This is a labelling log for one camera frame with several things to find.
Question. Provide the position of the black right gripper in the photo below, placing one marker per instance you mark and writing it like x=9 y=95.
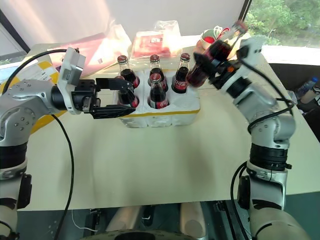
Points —
x=221 y=68

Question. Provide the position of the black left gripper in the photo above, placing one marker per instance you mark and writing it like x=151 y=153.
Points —
x=83 y=96

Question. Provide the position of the glass cola bottle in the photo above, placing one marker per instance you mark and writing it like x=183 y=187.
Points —
x=220 y=48
x=180 y=80
x=157 y=68
x=128 y=98
x=130 y=75
x=158 y=96

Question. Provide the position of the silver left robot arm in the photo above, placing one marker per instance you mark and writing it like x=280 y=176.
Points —
x=27 y=100

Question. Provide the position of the dark rounded robot base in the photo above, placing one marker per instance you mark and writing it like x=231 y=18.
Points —
x=150 y=235

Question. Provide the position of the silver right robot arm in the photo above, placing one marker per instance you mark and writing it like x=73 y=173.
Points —
x=260 y=105

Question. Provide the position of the white foam crate yellow tape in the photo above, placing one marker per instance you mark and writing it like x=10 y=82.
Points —
x=172 y=115

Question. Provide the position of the bowl with red items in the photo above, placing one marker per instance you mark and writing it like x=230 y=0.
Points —
x=206 y=37

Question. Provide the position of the pink plastic bag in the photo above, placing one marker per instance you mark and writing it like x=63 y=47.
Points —
x=92 y=52

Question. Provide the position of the white plastic bag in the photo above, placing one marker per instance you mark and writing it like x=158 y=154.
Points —
x=120 y=40

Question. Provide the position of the clear plastic bag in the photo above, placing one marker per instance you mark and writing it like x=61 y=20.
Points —
x=167 y=27

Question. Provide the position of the red packet in plastic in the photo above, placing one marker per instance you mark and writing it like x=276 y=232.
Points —
x=150 y=46

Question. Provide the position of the dark slanted pole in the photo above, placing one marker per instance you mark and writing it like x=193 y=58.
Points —
x=246 y=10

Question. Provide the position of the white labelled paper sheet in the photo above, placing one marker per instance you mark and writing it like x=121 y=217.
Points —
x=37 y=73

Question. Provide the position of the blue capped water bottle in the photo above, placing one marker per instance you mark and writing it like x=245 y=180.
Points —
x=306 y=86

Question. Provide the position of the beige roll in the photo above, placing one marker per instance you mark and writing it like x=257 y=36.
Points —
x=311 y=96

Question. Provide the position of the dark bin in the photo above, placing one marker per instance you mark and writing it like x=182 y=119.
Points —
x=305 y=125

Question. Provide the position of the grey rounded cylinder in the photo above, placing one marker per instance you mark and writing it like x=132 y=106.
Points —
x=123 y=218
x=192 y=217

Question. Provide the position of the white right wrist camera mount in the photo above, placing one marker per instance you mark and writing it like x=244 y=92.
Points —
x=250 y=46

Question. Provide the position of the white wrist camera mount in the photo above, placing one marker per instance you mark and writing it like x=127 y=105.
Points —
x=250 y=46
x=72 y=66

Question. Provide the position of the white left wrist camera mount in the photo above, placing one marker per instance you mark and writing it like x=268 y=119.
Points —
x=72 y=66

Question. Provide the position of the black window frame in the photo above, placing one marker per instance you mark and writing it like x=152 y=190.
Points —
x=15 y=30

